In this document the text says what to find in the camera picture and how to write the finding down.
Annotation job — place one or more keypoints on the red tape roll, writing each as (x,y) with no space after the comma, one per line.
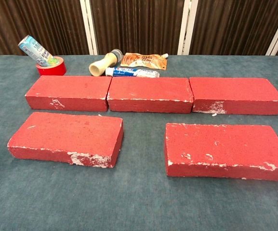
(52,70)

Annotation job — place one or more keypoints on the blue felt table cover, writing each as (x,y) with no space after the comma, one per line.
(138,204)

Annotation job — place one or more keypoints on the red foam brick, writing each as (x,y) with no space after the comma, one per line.
(148,89)
(64,132)
(225,144)
(69,89)
(232,89)

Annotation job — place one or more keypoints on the blue white toothpaste tube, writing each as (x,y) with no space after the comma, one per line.
(134,72)

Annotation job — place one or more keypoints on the blue white drink can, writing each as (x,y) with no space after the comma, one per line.
(34,49)

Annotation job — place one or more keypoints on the cream plastic bottle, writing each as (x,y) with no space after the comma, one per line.
(102,63)

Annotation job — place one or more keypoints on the orange spouted pouch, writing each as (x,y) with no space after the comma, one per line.
(143,60)

